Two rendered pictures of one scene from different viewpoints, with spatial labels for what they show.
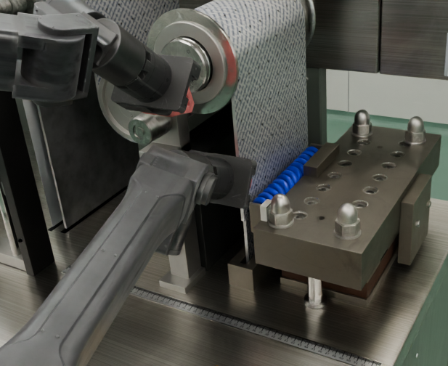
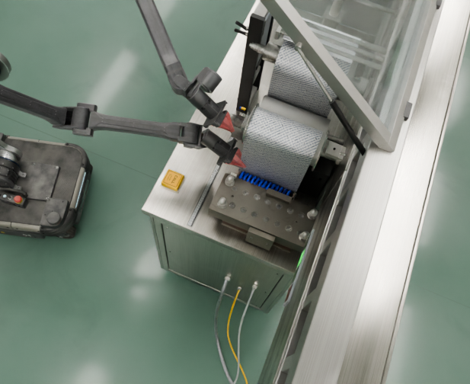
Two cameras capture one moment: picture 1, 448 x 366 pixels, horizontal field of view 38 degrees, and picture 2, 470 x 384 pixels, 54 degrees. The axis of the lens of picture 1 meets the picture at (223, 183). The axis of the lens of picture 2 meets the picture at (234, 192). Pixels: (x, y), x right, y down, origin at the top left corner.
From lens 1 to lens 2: 143 cm
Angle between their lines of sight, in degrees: 56
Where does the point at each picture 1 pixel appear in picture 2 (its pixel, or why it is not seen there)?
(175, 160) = (187, 132)
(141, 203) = (158, 127)
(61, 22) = (179, 81)
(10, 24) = (172, 69)
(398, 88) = not seen: outside the picture
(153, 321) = (211, 155)
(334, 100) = not seen: outside the picture
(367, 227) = (225, 211)
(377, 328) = (209, 226)
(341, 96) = not seen: outside the picture
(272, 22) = (282, 148)
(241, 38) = (257, 137)
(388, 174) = (269, 222)
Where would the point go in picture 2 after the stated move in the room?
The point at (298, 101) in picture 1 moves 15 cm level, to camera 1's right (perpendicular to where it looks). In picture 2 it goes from (292, 176) to (302, 215)
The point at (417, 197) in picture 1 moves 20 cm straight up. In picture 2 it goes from (254, 232) to (261, 212)
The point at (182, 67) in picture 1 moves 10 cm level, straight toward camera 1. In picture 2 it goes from (212, 120) to (183, 125)
